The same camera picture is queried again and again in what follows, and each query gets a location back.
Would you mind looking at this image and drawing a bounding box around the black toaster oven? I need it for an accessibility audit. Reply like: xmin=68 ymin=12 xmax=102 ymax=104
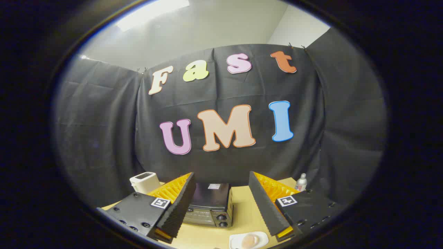
xmin=183 ymin=182 xmax=234 ymax=229

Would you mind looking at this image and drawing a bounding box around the sugar-coated cream doughnut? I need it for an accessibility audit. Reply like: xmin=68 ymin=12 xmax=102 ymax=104
xmin=241 ymin=234 xmax=261 ymax=249

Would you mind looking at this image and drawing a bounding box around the white square plate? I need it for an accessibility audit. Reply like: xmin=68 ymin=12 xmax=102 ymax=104
xmin=229 ymin=231 xmax=273 ymax=249

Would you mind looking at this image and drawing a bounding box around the white bread toaster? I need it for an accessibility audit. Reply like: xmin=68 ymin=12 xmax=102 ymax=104
xmin=129 ymin=172 xmax=161 ymax=195

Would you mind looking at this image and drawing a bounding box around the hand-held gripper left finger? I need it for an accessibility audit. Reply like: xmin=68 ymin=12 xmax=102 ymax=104
xmin=96 ymin=172 xmax=197 ymax=244

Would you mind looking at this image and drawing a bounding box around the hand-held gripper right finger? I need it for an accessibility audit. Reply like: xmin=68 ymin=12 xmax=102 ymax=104
xmin=248 ymin=171 xmax=346 ymax=242

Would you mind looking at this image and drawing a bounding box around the pink and white bottle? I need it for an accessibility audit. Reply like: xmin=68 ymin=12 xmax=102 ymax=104
xmin=295 ymin=173 xmax=308 ymax=192

